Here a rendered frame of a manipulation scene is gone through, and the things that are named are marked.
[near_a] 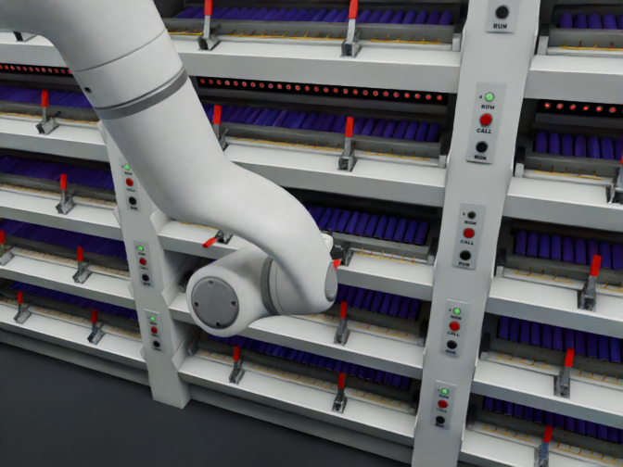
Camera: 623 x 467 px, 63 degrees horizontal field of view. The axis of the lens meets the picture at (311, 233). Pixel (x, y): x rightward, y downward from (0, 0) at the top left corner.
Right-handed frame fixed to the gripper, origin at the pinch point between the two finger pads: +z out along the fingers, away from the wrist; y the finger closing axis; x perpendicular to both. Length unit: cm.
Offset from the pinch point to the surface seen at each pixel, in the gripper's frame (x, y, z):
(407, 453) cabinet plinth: 55, -17, 28
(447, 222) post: -3.9, -19.7, 11.3
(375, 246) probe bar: 4.5, -6.3, 17.8
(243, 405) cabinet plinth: 56, 25, 28
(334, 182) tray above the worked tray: -8.3, 1.1, 10.6
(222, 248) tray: 9.7, 25.5, 13.7
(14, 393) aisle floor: 63, 88, 12
